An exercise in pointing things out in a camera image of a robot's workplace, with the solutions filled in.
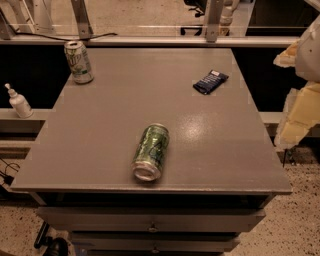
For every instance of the white green 7up can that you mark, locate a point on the white green 7up can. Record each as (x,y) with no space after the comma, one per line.
(78,61)

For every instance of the upper drawer knob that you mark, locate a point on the upper drawer knob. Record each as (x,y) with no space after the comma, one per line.
(152,229)

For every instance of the white pump bottle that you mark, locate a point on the white pump bottle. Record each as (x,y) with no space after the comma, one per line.
(19,103)

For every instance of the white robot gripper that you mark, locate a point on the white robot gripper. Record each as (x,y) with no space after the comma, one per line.
(310,55)

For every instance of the lower drawer knob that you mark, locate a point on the lower drawer knob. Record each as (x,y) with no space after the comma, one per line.
(155,250)

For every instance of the grey metal bracket right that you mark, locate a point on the grey metal bracket right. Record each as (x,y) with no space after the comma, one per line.
(212,19)

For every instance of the green can lying down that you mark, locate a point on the green can lying down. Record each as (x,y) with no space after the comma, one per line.
(149,157)

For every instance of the grey metal bracket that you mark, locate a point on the grey metal bracket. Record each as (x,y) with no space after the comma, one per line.
(212,19)
(83,24)

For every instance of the grey drawer cabinet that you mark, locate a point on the grey drawer cabinet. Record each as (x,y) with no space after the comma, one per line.
(220,168)

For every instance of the blue rxbar blueberry wrapper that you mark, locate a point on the blue rxbar blueberry wrapper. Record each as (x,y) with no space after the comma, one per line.
(210,82)

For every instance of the grey metal bracket left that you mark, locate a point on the grey metal bracket left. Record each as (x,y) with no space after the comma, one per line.
(83,24)

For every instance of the black object on floor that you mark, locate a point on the black object on floor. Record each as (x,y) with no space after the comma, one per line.
(54,246)

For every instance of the drawer knob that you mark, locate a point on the drawer knob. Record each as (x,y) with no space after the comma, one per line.
(152,229)
(155,250)

